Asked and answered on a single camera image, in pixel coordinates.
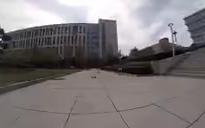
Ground grey concrete slab pavement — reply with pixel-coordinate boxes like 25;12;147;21
0;68;205;128

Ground large grey curved building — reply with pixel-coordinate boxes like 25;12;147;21
3;18;119;68

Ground low grey building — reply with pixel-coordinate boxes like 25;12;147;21
128;37;191;62

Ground row of trees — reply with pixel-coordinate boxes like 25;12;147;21
3;46;121;69

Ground tall lamp pole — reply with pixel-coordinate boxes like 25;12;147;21
167;22;178;58

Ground grey stone kerb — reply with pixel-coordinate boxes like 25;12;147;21
0;71;74;98

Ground grass area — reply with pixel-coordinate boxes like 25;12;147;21
0;67;81;89

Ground wide grey stone steps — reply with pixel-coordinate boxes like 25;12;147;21
149;46;205;79

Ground pale building with horizontal bands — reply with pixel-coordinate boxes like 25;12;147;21
183;3;205;49

